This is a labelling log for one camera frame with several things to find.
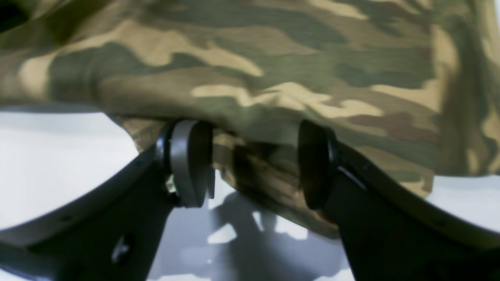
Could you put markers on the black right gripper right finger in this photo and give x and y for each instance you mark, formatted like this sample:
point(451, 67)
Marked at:
point(388, 233)

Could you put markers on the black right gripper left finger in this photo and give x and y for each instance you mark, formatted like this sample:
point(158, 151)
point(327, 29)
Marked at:
point(113, 232)

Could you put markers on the camouflage T-shirt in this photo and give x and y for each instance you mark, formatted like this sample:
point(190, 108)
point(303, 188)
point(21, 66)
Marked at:
point(411, 84)

